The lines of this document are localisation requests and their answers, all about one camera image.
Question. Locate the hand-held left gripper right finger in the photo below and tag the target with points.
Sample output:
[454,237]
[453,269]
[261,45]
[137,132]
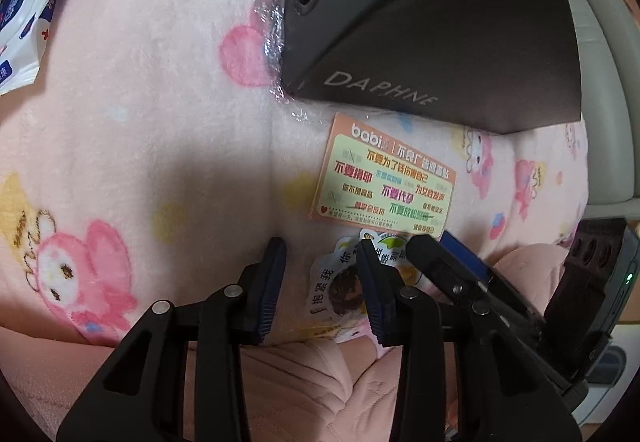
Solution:
[372,294]

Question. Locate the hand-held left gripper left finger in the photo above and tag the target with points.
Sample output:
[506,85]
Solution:
[270,282]

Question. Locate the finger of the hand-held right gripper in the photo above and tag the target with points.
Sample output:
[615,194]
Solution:
[462,254]
[437,267]

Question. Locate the orange printed card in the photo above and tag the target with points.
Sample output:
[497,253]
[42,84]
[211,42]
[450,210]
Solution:
[385,177]

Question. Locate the dark grey shoe box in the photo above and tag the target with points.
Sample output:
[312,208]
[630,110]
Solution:
[435,17]

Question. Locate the pink printed blanket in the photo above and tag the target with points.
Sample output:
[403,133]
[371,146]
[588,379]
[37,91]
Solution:
[150,132]

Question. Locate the white plastic frame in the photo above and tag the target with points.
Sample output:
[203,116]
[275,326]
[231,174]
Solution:
[590,72]

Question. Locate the pink quilted cloth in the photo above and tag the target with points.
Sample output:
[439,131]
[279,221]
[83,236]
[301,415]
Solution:
[300,397]

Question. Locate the white blue wet wipes packet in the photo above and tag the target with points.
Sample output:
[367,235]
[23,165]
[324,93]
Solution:
[30,2]

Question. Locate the white round-edged sticker sheet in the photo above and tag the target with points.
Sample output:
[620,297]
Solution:
[345,292]

